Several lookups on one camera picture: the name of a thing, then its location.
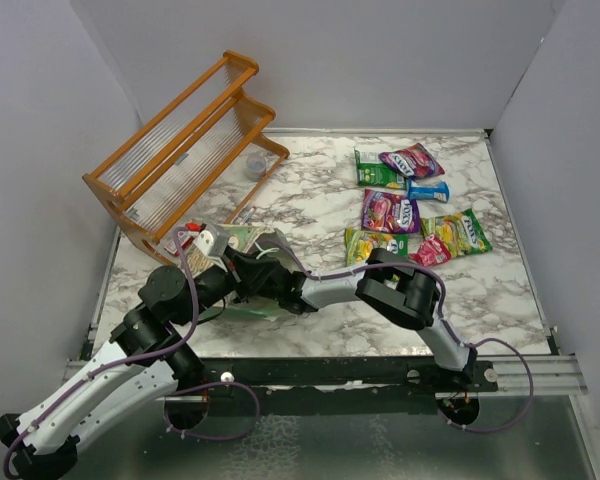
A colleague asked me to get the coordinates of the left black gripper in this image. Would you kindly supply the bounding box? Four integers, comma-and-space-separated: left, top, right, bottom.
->
176, 245, 282, 327

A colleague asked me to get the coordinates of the green printed paper bag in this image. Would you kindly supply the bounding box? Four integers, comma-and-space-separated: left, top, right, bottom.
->
187, 224, 291, 321

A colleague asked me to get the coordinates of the purple berries candy bag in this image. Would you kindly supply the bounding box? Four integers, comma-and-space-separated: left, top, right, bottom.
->
361, 189, 421, 234

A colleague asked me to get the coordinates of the red snack packet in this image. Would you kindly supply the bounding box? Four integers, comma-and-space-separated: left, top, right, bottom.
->
408, 233, 452, 267

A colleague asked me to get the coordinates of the purple pink candy bag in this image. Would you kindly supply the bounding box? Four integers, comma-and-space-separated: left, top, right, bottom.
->
378, 143, 445, 179

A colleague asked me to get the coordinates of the blue white snack packet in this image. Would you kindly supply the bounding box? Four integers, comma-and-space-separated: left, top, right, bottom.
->
407, 180, 451, 203

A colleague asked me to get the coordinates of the green lemon snack packet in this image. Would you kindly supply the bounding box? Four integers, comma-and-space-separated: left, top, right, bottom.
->
420, 208, 493, 258

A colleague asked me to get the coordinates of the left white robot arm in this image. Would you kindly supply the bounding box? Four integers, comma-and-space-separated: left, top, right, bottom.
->
0, 249, 296, 479

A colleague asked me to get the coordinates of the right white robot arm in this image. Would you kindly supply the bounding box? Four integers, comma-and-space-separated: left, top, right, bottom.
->
272, 248, 477, 391

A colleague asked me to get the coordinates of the small clear plastic jar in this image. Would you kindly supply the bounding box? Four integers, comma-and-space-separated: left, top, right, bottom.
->
245, 153, 267, 182

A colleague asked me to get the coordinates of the orange wooden shelf rack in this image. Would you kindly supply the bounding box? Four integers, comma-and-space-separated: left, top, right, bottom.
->
82, 50, 289, 264

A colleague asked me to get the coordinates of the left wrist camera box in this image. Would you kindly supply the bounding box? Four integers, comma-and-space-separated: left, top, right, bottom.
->
193, 224, 230, 259

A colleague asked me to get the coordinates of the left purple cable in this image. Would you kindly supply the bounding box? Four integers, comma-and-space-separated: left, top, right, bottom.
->
2, 227, 261, 480

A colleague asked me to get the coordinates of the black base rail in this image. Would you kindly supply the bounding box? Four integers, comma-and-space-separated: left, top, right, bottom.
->
167, 356, 497, 417

